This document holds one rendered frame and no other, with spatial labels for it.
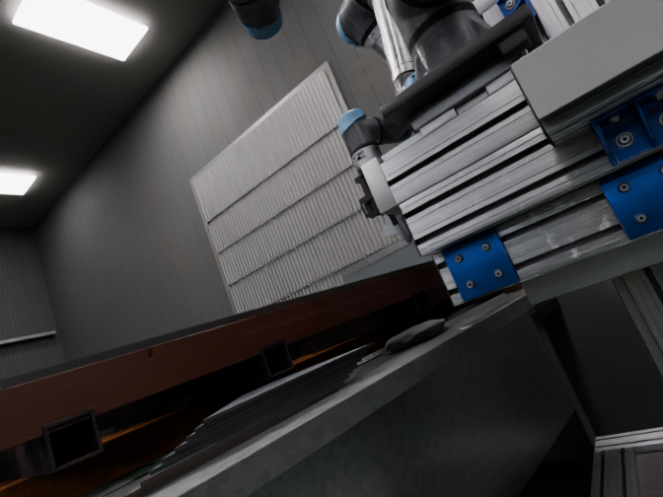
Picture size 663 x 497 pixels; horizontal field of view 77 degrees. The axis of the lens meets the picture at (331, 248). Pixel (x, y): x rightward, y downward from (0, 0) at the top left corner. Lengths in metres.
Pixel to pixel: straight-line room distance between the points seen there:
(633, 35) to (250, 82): 5.12
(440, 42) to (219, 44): 5.43
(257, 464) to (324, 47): 4.64
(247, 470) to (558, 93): 0.47
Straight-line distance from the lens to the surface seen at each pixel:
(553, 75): 0.51
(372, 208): 1.03
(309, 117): 4.71
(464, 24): 0.71
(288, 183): 4.77
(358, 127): 1.06
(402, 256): 2.02
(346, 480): 0.71
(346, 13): 1.35
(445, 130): 0.66
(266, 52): 5.41
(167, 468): 0.47
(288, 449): 0.45
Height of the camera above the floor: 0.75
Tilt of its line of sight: 11 degrees up
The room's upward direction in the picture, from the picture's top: 22 degrees counter-clockwise
